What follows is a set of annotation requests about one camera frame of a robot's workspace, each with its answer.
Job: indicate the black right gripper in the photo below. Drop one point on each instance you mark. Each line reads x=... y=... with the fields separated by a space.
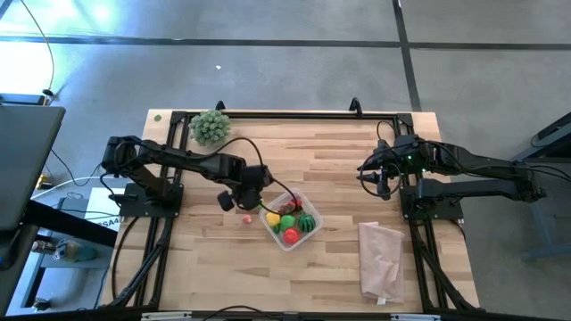
x=401 y=176

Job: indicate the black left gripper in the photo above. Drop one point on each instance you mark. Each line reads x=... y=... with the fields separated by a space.
x=254 y=183

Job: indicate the pink peach toy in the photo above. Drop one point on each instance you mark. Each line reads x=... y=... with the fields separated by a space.
x=246 y=218

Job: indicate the plain green apple toy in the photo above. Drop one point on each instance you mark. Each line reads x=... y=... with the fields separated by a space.
x=287 y=222

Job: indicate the large red tomato toy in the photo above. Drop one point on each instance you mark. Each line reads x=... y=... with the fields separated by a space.
x=291 y=236

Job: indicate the striped green watermelon toy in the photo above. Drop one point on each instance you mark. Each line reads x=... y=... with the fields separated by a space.
x=306 y=223

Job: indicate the clear plastic tupperware container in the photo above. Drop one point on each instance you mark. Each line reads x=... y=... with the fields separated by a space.
x=303 y=235

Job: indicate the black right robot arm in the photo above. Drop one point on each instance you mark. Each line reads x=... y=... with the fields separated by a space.
x=482 y=162

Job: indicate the potted green artificial plant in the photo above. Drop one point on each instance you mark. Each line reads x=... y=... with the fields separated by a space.
x=209 y=127

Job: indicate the beige folded cloth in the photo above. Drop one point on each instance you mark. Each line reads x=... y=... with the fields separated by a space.
x=381 y=263

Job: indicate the white paper sign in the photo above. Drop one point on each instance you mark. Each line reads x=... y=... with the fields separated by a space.
x=100 y=209

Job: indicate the blue-grey metal table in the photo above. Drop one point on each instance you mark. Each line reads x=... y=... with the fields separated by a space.
x=553 y=138

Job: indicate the teal bottle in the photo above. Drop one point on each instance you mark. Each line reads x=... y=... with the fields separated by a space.
x=67 y=250

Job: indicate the grey desk top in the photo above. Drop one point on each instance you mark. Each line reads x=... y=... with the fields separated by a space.
x=27 y=156

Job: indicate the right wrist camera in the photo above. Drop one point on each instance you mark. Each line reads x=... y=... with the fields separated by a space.
x=398 y=160

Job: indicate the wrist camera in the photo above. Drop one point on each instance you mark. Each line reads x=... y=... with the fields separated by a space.
x=225 y=201
x=398 y=160

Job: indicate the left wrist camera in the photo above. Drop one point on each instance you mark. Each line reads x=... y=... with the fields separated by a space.
x=225 y=201

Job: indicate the black frame bracket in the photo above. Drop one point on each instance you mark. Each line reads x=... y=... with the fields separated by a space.
x=355 y=105
x=220 y=105

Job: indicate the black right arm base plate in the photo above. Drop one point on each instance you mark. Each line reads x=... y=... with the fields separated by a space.
x=446 y=211

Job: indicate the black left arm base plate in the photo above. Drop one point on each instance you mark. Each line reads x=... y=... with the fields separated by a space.
x=134 y=207

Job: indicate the silver aluminium bracket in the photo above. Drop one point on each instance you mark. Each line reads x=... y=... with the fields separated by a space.
x=166 y=316
x=415 y=317

